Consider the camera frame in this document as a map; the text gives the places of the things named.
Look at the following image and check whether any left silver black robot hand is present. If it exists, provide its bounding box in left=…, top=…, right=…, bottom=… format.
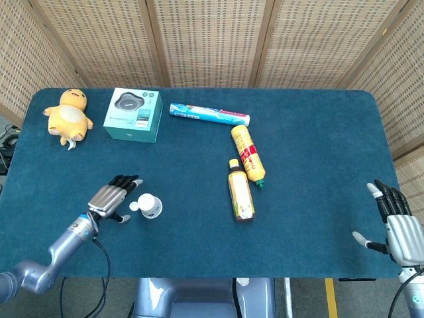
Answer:
left=87, top=174, right=144, bottom=224

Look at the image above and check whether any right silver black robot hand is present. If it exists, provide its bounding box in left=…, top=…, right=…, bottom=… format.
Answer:
left=352, top=179, right=424, bottom=268

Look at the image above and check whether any white floral paper cup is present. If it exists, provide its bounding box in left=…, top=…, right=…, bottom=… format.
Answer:
left=136, top=193, right=163, bottom=220

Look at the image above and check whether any tea bottle yellow label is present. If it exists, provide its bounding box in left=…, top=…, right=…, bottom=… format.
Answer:
left=227, top=158, right=256, bottom=223

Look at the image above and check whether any yellow bottle green cap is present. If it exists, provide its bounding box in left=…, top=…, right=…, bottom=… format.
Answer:
left=231, top=125, right=266, bottom=190

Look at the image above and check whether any teal speaker box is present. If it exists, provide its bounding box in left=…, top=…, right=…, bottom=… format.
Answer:
left=103, top=87, right=164, bottom=144

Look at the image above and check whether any yellow plush toy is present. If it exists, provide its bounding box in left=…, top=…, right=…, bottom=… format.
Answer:
left=42, top=88, right=95, bottom=151

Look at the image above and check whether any dark blue table cloth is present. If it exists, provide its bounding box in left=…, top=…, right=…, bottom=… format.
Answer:
left=0, top=87, right=401, bottom=279

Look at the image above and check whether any silver blue robot torso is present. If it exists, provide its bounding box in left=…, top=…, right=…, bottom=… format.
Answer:
left=132, top=277, right=276, bottom=318

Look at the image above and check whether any light blue long carton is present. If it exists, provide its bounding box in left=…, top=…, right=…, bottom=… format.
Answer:
left=169, top=102, right=251, bottom=127

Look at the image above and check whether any woven folding screen panel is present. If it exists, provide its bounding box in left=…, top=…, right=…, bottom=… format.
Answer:
left=29, top=0, right=170, bottom=89
left=0, top=0, right=87, bottom=120
left=145, top=0, right=286, bottom=89
left=254, top=0, right=411, bottom=89
left=337, top=0, right=424, bottom=213

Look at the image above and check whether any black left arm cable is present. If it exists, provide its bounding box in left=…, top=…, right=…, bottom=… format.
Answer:
left=86, top=233, right=111, bottom=318

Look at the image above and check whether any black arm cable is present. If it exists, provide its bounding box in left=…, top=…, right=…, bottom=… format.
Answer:
left=86, top=233, right=111, bottom=318
left=387, top=270, right=415, bottom=318

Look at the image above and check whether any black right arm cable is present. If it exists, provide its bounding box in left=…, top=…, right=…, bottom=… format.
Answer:
left=387, top=270, right=415, bottom=318

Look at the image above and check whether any black floor cable tangle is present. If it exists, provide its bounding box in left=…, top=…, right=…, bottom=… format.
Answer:
left=0, top=124, right=23, bottom=176

